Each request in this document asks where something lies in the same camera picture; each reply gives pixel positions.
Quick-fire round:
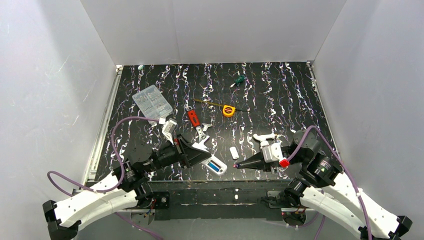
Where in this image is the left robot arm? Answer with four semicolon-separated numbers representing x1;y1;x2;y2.
42;134;216;240

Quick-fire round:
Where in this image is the red adjustable wrench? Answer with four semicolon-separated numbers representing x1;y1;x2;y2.
186;106;210;145

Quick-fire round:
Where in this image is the green handled screwdriver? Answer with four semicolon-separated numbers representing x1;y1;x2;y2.
230;75;246;88

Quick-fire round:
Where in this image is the yellow tape measure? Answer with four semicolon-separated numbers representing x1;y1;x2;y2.
193;99;249;118

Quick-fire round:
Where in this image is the clear plastic screw box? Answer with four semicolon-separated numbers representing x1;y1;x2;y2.
132;85;173;126

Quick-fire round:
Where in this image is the white battery cover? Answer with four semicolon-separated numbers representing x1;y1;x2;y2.
229;146;240;160

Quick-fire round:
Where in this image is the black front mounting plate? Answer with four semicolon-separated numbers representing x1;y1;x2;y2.
149;180;309;223

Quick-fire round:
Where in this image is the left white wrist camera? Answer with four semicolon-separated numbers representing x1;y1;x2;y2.
158;118;177;145

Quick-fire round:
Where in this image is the blue AAA battery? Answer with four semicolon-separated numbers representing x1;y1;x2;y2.
208;160;221;172

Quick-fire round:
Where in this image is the white plastic faucet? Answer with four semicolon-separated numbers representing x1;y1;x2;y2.
253;133;277;149

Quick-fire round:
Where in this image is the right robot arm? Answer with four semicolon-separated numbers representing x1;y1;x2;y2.
234;127;413;240

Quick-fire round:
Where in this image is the white remote control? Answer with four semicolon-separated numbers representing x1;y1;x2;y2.
201;155;228;176

